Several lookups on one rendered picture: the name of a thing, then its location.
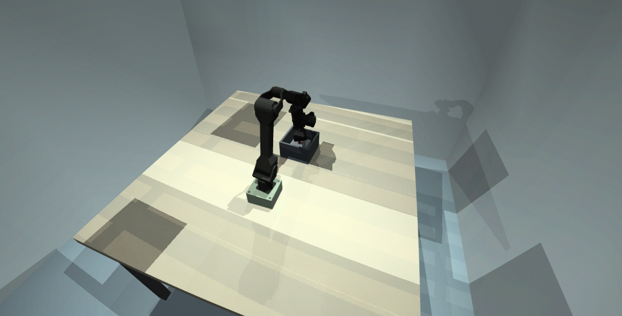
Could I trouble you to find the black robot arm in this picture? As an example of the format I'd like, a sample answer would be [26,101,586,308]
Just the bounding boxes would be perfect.
[252,87,316,194]

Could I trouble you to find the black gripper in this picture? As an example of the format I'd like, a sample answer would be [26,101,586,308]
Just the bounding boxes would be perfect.
[292,115,307,141]

